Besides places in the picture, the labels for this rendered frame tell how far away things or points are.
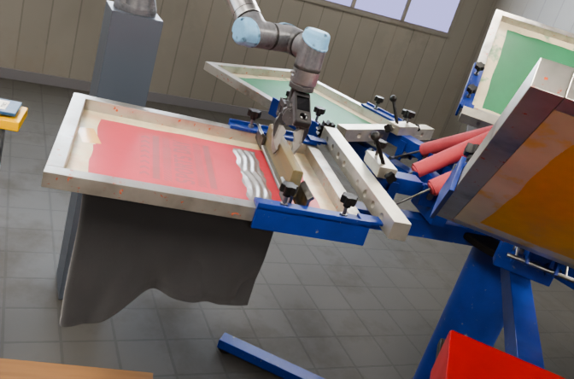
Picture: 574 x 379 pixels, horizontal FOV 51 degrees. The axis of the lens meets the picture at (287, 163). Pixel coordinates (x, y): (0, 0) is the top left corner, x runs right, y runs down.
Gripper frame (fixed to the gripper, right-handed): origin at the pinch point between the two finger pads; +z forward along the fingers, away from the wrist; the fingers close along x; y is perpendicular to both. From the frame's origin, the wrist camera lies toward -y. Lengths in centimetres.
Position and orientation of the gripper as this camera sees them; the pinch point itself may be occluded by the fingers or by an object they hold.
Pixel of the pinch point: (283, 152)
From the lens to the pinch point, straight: 173.7
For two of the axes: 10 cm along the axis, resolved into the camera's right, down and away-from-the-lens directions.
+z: -2.8, 9.0, 3.4
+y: -2.0, -4.0, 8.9
